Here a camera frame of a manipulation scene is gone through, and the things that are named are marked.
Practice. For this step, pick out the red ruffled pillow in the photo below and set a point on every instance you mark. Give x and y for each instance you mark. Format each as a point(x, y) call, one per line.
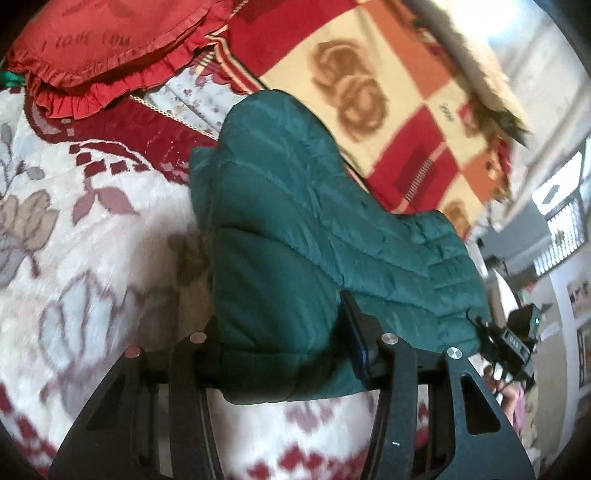
point(92, 46)

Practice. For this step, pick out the green cloth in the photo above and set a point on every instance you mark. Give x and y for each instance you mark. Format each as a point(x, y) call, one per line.
point(11, 78)

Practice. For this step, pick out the person's right hand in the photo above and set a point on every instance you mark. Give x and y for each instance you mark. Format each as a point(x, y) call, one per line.
point(505, 392)

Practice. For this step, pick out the white maroon floral bedspread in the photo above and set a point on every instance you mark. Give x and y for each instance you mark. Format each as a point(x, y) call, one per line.
point(92, 221)

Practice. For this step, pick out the red cream checkered rose blanket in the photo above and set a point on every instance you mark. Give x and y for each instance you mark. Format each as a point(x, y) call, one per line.
point(415, 138)

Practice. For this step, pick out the wall picture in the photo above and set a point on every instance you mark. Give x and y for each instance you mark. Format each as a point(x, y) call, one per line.
point(579, 297)
point(584, 355)

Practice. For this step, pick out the green quilted puffer jacket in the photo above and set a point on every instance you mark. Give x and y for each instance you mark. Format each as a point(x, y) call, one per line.
point(286, 230)

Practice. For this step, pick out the barred window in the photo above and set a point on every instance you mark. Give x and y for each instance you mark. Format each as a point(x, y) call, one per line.
point(561, 217)

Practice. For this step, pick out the beige fuzzy cloth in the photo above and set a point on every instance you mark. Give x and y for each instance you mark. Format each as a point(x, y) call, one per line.
point(480, 60)

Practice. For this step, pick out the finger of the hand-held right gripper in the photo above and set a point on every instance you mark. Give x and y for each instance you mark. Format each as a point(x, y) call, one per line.
point(487, 334)

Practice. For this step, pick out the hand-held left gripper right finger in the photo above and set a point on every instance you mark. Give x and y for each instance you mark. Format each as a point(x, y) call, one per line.
point(358, 332)

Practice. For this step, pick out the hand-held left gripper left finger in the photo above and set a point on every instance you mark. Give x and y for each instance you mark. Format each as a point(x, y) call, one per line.
point(194, 364)

